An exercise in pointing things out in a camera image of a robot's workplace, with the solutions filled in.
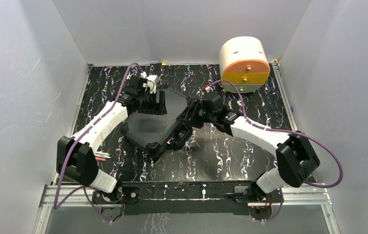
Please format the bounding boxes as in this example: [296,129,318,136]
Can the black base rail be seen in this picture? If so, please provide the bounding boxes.
[92,180,259,216]

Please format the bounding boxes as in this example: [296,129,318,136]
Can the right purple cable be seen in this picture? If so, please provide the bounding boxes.
[203,79,345,223]

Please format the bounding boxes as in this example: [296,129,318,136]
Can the white round drawer cabinet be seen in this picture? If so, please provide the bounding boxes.
[219,36,270,94]

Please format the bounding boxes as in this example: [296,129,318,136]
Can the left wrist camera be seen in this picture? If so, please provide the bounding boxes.
[140,72,160,94]

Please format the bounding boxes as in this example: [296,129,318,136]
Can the red marker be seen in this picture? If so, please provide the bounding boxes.
[95,157,107,161]

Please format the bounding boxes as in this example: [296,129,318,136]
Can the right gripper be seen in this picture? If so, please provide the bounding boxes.
[176,98,216,129]

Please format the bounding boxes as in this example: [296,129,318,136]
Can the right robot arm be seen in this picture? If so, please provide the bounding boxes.
[176,93,320,202]

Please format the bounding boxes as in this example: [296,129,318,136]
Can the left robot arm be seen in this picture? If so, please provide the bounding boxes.
[56,73,167,203]

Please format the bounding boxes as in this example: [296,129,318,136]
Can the green capped marker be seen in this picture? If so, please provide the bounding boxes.
[95,152,112,159]

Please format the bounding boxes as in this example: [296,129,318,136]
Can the black poker set case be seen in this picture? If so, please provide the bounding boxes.
[120,88,193,160]

